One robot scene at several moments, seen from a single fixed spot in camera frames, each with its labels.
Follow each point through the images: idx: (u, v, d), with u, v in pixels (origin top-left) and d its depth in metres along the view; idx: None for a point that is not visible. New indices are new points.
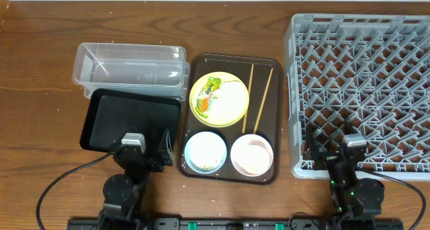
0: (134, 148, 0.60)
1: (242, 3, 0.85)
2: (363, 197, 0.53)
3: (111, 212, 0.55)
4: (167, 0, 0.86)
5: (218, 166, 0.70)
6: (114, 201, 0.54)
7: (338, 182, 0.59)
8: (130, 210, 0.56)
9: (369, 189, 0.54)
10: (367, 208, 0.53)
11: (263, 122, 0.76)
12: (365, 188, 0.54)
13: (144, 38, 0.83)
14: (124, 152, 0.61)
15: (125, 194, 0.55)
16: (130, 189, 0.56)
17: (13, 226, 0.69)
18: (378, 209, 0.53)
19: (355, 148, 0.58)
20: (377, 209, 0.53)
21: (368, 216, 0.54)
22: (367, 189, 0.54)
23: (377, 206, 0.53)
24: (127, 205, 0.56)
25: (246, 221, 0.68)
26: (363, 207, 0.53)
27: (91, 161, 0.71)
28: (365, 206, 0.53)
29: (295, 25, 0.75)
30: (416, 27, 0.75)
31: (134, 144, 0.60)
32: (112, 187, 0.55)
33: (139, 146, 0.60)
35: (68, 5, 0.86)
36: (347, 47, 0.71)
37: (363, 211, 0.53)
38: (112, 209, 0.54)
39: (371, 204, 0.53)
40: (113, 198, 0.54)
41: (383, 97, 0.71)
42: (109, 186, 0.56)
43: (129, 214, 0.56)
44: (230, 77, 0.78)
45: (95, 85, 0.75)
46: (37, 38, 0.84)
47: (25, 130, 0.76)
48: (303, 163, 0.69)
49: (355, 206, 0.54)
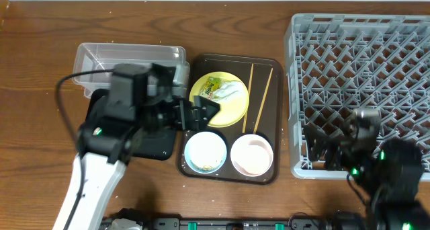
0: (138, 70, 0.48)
1: (242, 3, 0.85)
2: (397, 154, 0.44)
3: (113, 115, 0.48)
4: None
5: (218, 166, 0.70)
6: (127, 95, 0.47)
7: (359, 167, 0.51)
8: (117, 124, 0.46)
9: (402, 147, 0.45)
10: (402, 169, 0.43)
11: (263, 122, 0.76)
12: (395, 146, 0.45)
13: (144, 38, 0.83)
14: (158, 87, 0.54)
15: (135, 99, 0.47)
16: (130, 77, 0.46)
17: (14, 225, 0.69)
18: (418, 169, 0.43)
19: (365, 122, 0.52)
20: (416, 172, 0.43)
21: (406, 182, 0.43)
22: (398, 146, 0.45)
23: (416, 165, 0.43)
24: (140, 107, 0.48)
25: (246, 221, 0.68)
26: (399, 168, 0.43)
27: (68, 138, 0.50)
28: (402, 167, 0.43)
29: (295, 24, 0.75)
30: (416, 27, 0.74)
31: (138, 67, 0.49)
32: (127, 68, 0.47)
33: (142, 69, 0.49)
35: (68, 5, 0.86)
36: (347, 47, 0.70)
37: (401, 173, 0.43)
38: (119, 113, 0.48)
39: (408, 161, 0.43)
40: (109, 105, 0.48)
41: (383, 97, 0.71)
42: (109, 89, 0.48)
43: (129, 116, 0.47)
44: (230, 77, 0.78)
45: (95, 85, 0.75)
46: (37, 38, 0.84)
47: (25, 130, 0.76)
48: (302, 163, 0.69)
49: (389, 171, 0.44)
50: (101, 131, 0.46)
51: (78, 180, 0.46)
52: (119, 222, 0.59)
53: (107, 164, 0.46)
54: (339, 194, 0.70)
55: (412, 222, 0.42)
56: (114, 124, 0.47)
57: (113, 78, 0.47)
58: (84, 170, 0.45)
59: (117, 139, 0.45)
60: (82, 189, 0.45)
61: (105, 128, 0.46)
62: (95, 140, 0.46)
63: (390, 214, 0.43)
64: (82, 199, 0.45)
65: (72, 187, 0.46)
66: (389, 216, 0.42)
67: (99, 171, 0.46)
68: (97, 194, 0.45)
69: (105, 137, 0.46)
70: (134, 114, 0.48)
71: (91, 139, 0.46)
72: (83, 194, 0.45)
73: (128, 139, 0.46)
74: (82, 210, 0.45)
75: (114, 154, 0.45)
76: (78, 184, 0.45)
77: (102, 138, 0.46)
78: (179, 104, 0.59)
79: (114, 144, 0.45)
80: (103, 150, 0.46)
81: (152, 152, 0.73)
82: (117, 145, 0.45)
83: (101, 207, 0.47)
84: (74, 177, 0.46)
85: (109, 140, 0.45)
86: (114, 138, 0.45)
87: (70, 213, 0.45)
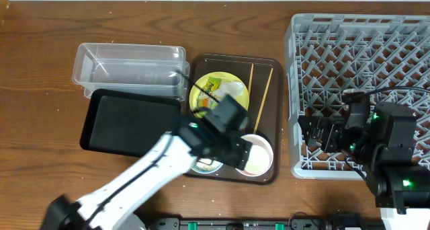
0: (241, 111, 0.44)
1: (242, 3, 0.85)
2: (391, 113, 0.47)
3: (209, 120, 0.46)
4: (167, 0, 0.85)
5: (218, 167, 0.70)
6: (226, 112, 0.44)
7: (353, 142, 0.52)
8: (205, 136, 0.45)
9: (390, 107, 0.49)
10: (400, 128, 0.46)
11: (263, 122, 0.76)
12: (391, 109, 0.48)
13: (144, 38, 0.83)
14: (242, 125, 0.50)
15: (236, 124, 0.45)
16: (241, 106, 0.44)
17: (15, 225, 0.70)
18: (409, 122, 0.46)
19: (357, 97, 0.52)
20: (411, 130, 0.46)
21: (401, 135, 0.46)
22: (392, 108, 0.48)
23: (408, 119, 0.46)
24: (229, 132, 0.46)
25: (246, 221, 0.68)
26: (396, 127, 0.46)
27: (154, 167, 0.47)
28: (400, 126, 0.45)
29: (295, 25, 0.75)
30: (416, 27, 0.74)
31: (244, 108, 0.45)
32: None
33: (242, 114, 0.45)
35: (68, 5, 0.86)
36: (347, 47, 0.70)
37: (398, 131, 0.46)
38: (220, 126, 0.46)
39: (406, 120, 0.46)
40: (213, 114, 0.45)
41: (383, 97, 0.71)
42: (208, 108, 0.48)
43: (220, 128, 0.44)
44: (230, 77, 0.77)
45: (95, 85, 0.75)
46: (37, 38, 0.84)
47: (25, 130, 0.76)
48: (303, 163, 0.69)
49: (386, 130, 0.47)
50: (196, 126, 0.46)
51: (159, 151, 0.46)
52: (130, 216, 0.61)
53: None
54: (339, 194, 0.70)
55: (410, 177, 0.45)
56: (199, 132, 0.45)
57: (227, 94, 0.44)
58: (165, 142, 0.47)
59: (205, 142, 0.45)
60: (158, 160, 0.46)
61: (201, 127, 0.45)
62: (188, 131, 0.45)
63: (390, 171, 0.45)
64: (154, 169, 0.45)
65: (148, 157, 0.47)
66: (390, 172, 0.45)
67: (178, 159, 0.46)
68: (164, 171, 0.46)
69: (197, 134, 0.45)
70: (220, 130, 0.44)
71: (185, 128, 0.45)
72: (157, 164, 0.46)
73: (207, 148, 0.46)
74: (150, 178, 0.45)
75: (197, 152, 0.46)
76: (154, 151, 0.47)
77: (188, 134, 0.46)
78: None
79: (199, 144, 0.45)
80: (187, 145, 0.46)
81: None
82: (203, 146, 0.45)
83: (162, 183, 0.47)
84: (158, 147, 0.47)
85: (197, 138, 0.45)
86: (203, 140, 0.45)
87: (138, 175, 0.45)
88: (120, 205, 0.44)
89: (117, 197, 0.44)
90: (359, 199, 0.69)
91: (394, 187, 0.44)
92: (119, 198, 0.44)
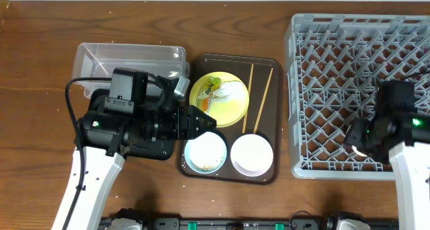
0: (132, 79, 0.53)
1: (242, 3, 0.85)
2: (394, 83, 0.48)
3: (113, 109, 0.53)
4: (167, 0, 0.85)
5: (218, 166, 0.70)
6: (124, 86, 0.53)
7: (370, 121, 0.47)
8: (116, 120, 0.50)
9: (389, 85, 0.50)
10: (400, 89, 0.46)
11: (263, 123, 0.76)
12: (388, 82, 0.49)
13: (144, 38, 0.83)
14: (117, 101, 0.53)
15: (134, 93, 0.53)
16: (131, 74, 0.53)
17: (13, 225, 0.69)
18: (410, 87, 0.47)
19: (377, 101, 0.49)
20: (411, 91, 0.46)
21: (406, 95, 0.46)
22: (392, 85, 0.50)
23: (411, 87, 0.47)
24: (136, 101, 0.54)
25: (246, 221, 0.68)
26: (398, 87, 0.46)
27: (66, 217, 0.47)
28: (399, 89, 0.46)
29: (295, 24, 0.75)
30: (416, 27, 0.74)
31: (130, 72, 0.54)
32: (130, 69, 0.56)
33: (135, 77, 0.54)
35: (68, 5, 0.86)
36: (347, 47, 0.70)
37: (401, 91, 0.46)
38: (116, 107, 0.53)
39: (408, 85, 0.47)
40: (117, 103, 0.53)
41: None
42: (107, 101, 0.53)
43: (129, 105, 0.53)
44: (230, 77, 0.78)
45: (95, 85, 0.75)
46: (37, 38, 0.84)
47: (23, 129, 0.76)
48: (303, 163, 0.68)
49: (390, 93, 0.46)
50: (101, 123, 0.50)
51: (76, 173, 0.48)
52: (117, 220, 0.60)
53: (105, 157, 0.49)
54: (339, 194, 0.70)
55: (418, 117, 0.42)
56: (110, 119, 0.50)
57: (115, 74, 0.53)
58: (83, 163, 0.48)
59: (114, 131, 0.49)
60: (83, 181, 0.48)
61: (105, 118, 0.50)
62: (94, 128, 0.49)
63: (400, 114, 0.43)
64: (82, 192, 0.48)
65: (70, 185, 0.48)
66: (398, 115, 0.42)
67: (97, 164, 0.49)
68: (97, 185, 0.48)
69: (107, 123, 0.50)
70: (129, 106, 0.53)
71: (89, 130, 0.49)
72: (84, 187, 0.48)
73: (125, 123, 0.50)
74: (85, 200, 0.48)
75: (113, 145, 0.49)
76: (78, 177, 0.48)
77: (100, 131, 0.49)
78: (177, 113, 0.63)
79: (115, 128, 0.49)
80: (104, 142, 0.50)
81: (152, 152, 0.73)
82: (122, 124, 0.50)
83: (103, 196, 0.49)
84: (75, 171, 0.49)
85: (107, 131, 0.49)
86: (117, 119, 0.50)
87: (73, 204, 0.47)
88: (82, 219, 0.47)
89: (73, 218, 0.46)
90: (359, 199, 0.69)
91: (403, 122, 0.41)
92: (73, 220, 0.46)
